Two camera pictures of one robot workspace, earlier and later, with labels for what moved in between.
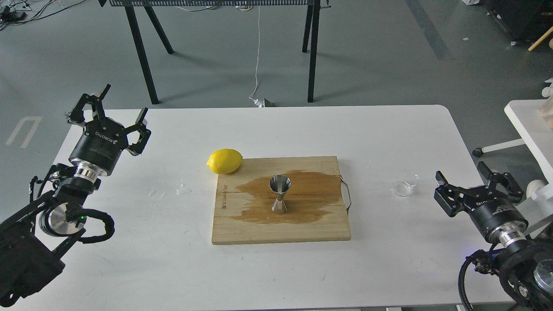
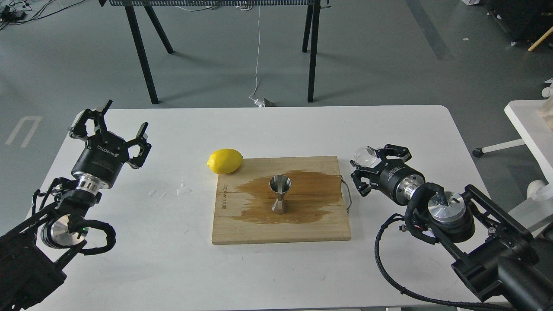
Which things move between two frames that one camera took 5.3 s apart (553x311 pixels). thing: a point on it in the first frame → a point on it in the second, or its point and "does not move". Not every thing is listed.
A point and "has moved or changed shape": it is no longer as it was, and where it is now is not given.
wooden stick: [541, 39] does not move
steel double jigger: [279, 184] does not move
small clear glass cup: [403, 188] has moved or changed shape
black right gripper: [497, 216] → [394, 177]
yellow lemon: [224, 161] does not move
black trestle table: [312, 27] does not move
